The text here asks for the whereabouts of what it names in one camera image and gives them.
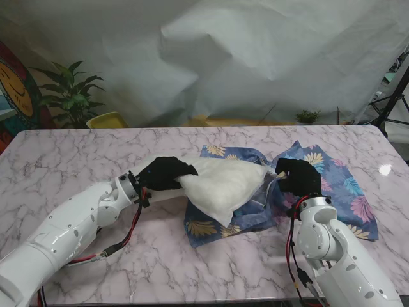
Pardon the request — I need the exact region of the black tripod stand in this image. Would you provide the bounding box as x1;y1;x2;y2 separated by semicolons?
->
369;43;409;138

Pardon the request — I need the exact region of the white pillow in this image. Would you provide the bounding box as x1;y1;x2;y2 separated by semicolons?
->
146;156;272;228

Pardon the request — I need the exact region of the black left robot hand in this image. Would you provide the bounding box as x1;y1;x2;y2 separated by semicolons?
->
137;155;199;191

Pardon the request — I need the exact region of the red black left arm cable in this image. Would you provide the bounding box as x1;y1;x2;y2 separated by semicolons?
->
65;188;151;268

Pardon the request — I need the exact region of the white backdrop sheet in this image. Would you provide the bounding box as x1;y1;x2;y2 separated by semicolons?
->
0;0;409;127

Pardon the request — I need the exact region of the colourful smiley face mural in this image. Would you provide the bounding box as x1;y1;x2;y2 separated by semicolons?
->
0;40;49;154

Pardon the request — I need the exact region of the small green plant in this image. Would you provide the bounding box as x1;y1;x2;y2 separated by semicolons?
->
295;109;322;125

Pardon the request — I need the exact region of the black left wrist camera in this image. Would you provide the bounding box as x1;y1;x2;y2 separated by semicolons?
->
135;187;151;207

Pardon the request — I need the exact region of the large green potted plant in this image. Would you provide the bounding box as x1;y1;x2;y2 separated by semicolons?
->
31;60;106;129

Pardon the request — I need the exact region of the red black arm cable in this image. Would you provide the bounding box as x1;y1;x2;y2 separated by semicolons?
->
286;198;327;304
65;188;151;268

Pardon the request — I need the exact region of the yellow wooden bench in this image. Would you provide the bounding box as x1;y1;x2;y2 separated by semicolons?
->
183;114;298;127

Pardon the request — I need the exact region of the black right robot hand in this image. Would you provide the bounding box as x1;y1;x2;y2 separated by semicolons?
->
274;157;323;196

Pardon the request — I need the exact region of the blue leaf-print pillowcase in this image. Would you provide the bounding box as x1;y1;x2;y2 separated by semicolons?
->
182;140;380;249

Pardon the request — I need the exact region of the red black right arm cable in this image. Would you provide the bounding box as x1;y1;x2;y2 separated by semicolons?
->
286;198;327;304

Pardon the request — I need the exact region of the yellow chair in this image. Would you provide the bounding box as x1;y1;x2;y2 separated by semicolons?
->
85;111;130;129

